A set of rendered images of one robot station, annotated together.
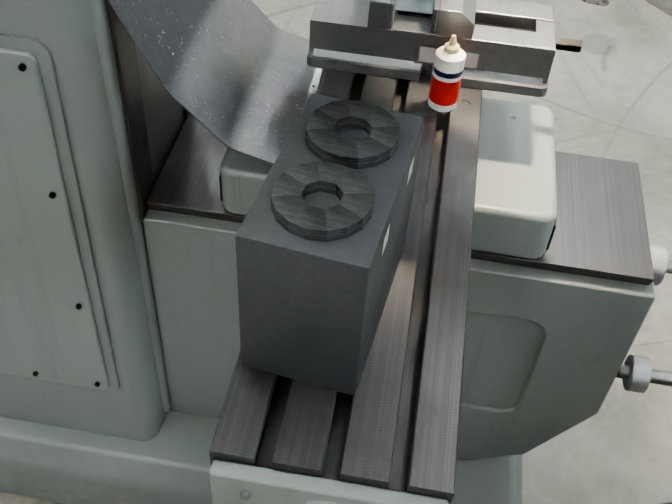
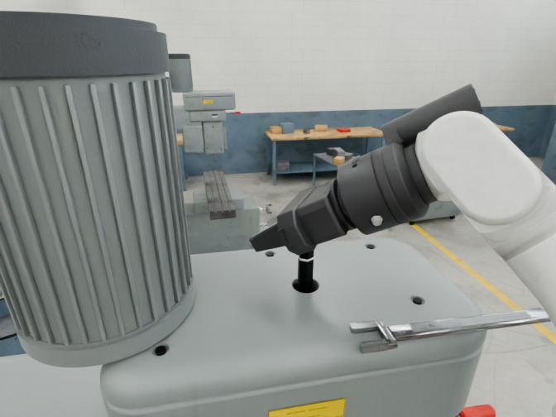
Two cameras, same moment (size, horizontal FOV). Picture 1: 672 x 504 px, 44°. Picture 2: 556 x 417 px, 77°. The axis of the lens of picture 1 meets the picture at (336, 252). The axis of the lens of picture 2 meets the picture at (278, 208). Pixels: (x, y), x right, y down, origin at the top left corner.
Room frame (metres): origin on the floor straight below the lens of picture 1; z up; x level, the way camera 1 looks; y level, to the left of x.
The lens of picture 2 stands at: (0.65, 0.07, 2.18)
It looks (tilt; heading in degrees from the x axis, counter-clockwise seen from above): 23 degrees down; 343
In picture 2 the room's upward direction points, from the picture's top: straight up
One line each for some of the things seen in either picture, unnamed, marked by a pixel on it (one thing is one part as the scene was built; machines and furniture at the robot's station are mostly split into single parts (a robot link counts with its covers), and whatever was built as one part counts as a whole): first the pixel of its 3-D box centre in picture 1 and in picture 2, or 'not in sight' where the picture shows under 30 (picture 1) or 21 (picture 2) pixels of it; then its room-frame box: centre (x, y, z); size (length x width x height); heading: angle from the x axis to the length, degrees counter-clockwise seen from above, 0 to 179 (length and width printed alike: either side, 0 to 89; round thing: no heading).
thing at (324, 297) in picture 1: (333, 237); not in sight; (0.59, 0.00, 1.06); 0.22 x 0.12 x 0.20; 167
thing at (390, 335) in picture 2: not in sight; (455, 325); (0.90, -0.22, 1.89); 0.24 x 0.04 x 0.01; 82
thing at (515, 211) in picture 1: (394, 150); not in sight; (1.03, -0.08, 0.82); 0.50 x 0.35 x 0.12; 84
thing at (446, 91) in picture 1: (447, 71); not in sight; (0.97, -0.13, 1.01); 0.04 x 0.04 x 0.11
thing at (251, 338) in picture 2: not in sight; (294, 330); (1.03, -0.06, 1.81); 0.47 x 0.26 x 0.16; 84
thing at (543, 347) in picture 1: (387, 301); not in sight; (1.03, -0.10, 0.46); 0.80 x 0.30 x 0.60; 84
